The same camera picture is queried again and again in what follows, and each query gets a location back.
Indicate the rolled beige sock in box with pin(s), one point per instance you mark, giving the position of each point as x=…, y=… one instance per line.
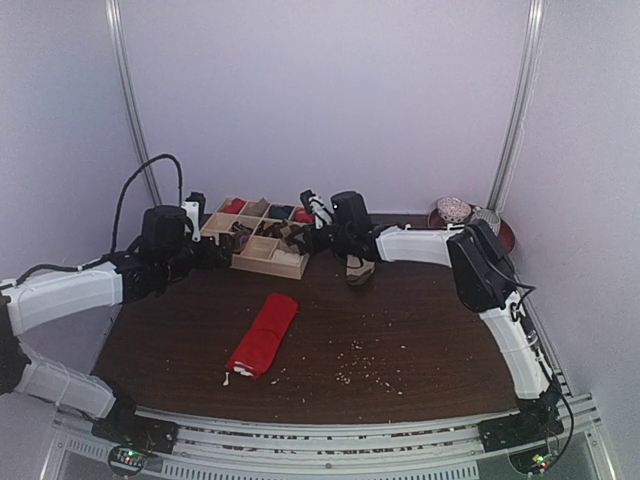
x=257, y=209

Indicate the rolled black striped sock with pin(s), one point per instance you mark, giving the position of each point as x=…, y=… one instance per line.
x=238, y=227

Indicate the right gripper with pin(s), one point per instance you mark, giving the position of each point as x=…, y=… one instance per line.
x=311, y=235

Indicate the rolled red white sock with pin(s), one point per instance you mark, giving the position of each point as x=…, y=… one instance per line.
x=302, y=216

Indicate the patterned ceramic bowl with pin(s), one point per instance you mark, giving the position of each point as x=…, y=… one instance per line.
x=453, y=210

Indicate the wooden compartment organizer box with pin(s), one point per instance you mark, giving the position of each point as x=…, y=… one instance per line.
x=256, y=256

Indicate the rolled purple orange sock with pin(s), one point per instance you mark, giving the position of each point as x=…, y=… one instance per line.
x=240, y=240

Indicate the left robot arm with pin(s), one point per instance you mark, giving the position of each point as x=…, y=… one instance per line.
x=168, y=248

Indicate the striped ceramic mug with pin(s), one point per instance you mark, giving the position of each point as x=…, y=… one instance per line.
x=490, y=217

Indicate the aluminium front rail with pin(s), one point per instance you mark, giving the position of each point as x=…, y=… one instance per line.
x=211, y=448

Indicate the rolled dark patterned sock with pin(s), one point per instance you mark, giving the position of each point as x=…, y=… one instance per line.
x=268, y=230

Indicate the right aluminium frame post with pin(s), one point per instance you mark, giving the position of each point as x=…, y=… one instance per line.
x=523, y=94

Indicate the beige green-toed sock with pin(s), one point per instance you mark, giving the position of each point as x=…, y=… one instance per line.
x=358, y=270

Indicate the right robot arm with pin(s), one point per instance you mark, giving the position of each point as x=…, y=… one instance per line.
x=483, y=275

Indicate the rolled teal sock in box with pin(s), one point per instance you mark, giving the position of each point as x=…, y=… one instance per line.
x=280, y=212

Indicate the aluminium frame post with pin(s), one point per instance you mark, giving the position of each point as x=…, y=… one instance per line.
x=118, y=41
x=523, y=94

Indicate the left aluminium frame post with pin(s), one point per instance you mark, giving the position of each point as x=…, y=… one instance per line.
x=118, y=41

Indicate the brown beige argyle sock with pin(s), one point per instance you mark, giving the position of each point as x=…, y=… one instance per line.
x=295, y=237

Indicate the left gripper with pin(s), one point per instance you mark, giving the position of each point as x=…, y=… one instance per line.
x=209, y=259

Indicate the red round tray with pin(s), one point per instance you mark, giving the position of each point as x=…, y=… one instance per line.
x=506, y=235

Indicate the rolled red sock in box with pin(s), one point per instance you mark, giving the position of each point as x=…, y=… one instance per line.
x=235, y=206

